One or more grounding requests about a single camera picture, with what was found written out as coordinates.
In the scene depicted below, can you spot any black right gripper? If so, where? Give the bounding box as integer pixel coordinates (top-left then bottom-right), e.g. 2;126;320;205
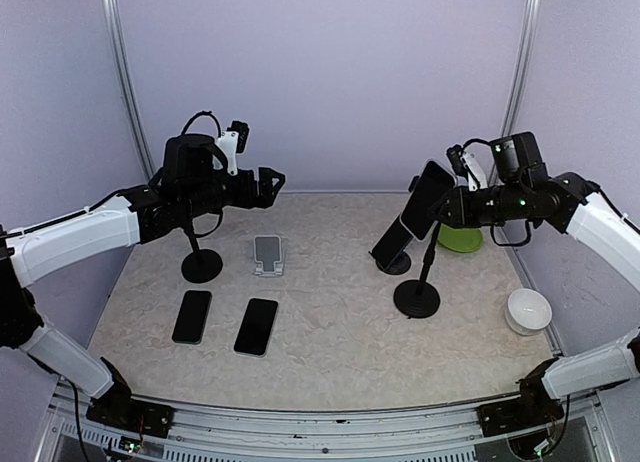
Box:
428;179;531;227

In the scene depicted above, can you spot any tall black phone stand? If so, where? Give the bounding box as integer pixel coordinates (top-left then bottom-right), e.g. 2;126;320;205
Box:
393;222;441;319

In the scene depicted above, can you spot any black gooseneck phone stand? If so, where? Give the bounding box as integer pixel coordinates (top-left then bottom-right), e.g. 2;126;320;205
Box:
181;221;223;284

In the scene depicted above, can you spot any black phone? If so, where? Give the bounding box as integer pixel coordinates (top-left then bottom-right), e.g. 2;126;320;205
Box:
371;217;413;269
233;298;279;357

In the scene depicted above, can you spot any blue-edged black smartphone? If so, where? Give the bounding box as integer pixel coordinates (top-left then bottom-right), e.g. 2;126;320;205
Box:
171;290;212;345

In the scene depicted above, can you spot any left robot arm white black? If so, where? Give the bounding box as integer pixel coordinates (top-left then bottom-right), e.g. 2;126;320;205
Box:
1;130;286;427

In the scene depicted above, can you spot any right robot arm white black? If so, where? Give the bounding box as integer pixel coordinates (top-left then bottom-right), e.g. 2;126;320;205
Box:
429;132;639;426

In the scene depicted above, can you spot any green round stand base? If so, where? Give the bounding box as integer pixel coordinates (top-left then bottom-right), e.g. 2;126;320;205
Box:
438;225;484;254

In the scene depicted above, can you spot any black phone on short stand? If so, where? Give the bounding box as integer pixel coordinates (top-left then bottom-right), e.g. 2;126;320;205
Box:
371;217;413;269

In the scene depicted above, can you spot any short black phone stand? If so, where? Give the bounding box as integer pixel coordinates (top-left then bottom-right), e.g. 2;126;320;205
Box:
376;251;412;276

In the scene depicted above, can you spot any white round bowl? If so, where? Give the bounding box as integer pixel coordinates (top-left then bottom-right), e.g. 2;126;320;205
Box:
504;288;553;336

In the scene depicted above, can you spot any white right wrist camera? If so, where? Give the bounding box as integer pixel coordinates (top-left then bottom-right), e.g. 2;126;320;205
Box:
446;145;488;192

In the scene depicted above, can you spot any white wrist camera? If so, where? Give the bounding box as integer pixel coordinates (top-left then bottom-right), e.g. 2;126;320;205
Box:
216;120;250;176
446;145;488;192

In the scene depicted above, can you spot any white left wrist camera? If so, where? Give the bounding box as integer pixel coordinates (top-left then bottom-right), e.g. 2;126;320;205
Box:
216;120;250;176

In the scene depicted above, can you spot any right aluminium corner post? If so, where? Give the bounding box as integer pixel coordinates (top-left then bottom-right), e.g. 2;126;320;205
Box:
500;0;542;137

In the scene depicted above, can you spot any aluminium corner post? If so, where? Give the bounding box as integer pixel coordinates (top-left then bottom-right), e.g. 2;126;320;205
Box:
500;0;542;137
102;0;155;179

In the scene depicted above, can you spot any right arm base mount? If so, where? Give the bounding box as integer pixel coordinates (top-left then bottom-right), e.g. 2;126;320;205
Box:
476;357;565;437

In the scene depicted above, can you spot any aluminium front rail frame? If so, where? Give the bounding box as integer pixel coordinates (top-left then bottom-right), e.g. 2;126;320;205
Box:
34;376;616;462

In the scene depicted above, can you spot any left aluminium corner post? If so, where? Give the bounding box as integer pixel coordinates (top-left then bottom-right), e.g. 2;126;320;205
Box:
102;0;155;179

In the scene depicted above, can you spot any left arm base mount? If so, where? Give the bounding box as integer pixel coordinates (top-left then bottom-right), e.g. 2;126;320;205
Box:
86;357;174;439

